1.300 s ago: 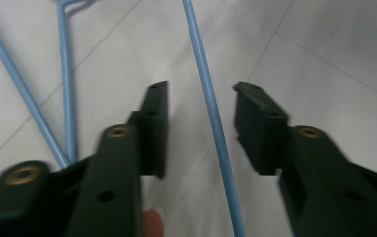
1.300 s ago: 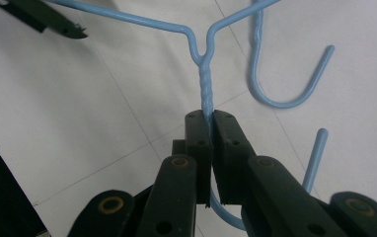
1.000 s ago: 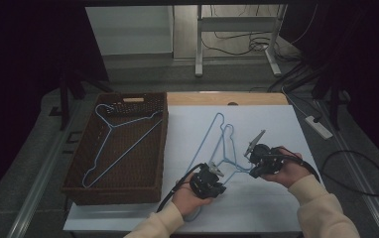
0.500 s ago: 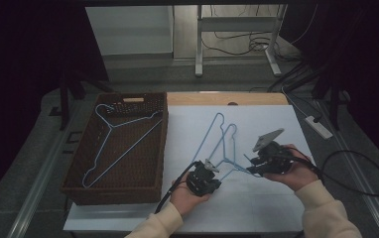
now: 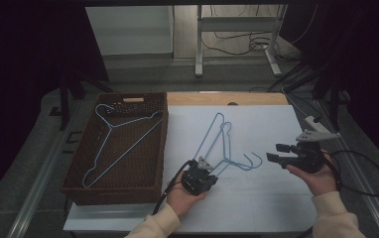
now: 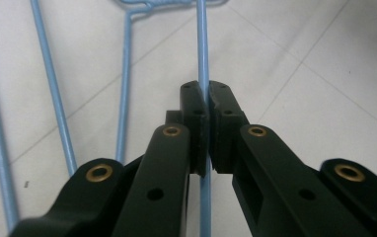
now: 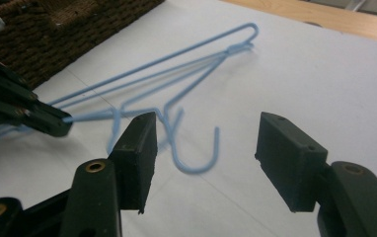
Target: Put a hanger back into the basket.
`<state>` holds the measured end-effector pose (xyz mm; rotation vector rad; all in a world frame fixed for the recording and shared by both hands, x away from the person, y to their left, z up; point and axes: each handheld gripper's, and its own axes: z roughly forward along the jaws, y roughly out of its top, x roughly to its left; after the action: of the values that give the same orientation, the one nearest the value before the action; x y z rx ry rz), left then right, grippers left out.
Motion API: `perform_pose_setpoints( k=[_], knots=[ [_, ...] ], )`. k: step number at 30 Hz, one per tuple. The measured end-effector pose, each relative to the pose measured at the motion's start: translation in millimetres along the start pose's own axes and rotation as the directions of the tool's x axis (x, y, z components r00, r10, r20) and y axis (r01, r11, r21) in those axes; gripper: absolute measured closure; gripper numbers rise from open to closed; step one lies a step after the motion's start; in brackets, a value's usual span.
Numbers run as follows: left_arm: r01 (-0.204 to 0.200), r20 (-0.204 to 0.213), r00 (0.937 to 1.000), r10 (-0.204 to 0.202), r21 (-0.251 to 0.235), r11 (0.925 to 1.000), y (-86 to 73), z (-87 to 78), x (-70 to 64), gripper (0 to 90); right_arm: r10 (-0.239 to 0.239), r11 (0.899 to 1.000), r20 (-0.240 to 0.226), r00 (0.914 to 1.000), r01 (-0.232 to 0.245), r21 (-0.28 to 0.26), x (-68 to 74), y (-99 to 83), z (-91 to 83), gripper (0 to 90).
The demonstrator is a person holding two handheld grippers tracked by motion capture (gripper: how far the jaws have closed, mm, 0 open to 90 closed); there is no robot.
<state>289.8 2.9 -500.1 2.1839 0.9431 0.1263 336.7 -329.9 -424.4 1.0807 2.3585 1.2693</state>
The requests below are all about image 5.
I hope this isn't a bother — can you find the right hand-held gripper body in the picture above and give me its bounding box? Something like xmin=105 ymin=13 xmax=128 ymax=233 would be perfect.
xmin=290 ymin=129 xmax=342 ymax=175

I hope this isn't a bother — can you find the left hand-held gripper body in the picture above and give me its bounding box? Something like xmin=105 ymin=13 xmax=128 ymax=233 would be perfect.
xmin=181 ymin=156 xmax=219 ymax=196

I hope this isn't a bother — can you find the blue wire hanger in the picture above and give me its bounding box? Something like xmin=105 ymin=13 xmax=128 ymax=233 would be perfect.
xmin=205 ymin=121 xmax=255 ymax=177
xmin=193 ymin=112 xmax=264 ymax=173
xmin=81 ymin=103 xmax=164 ymax=189

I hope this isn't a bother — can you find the brown woven basket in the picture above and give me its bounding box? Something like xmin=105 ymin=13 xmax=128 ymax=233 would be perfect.
xmin=61 ymin=92 xmax=170 ymax=206

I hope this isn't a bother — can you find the person's left hand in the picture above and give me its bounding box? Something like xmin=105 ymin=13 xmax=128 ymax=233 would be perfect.
xmin=166 ymin=179 xmax=208 ymax=217

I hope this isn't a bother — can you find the person's right hand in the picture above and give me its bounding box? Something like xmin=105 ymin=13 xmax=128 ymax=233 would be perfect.
xmin=285 ymin=150 xmax=339 ymax=196

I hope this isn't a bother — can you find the black stand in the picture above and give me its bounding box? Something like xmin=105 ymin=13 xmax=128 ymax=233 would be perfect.
xmin=311 ymin=63 xmax=352 ymax=132
xmin=58 ymin=49 xmax=114 ymax=131

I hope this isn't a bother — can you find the dark curtain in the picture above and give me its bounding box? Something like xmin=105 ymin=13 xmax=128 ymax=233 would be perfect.
xmin=0 ymin=0 xmax=110 ymax=212
xmin=281 ymin=0 xmax=379 ymax=167

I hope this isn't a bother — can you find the white cabinet panel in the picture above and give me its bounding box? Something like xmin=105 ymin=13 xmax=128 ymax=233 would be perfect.
xmin=85 ymin=5 xmax=175 ymax=57

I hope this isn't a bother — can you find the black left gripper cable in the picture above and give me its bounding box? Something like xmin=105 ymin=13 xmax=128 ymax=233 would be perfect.
xmin=151 ymin=159 xmax=195 ymax=216

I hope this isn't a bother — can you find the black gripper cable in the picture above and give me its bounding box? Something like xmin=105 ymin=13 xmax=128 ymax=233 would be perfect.
xmin=151 ymin=159 xmax=195 ymax=216
xmin=322 ymin=149 xmax=379 ymax=197

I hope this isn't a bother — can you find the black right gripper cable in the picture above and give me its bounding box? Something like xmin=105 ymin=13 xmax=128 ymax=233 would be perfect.
xmin=322 ymin=149 xmax=379 ymax=197

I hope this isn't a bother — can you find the grey metal rail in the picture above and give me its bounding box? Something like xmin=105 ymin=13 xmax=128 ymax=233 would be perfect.
xmin=315 ymin=98 xmax=379 ymax=238
xmin=7 ymin=98 xmax=91 ymax=238

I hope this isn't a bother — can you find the black floor cable bundle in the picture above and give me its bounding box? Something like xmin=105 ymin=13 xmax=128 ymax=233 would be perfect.
xmin=200 ymin=29 xmax=300 ymax=58

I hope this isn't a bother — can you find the white metal table frame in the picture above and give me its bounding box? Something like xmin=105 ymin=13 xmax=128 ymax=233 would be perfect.
xmin=194 ymin=4 xmax=290 ymax=78

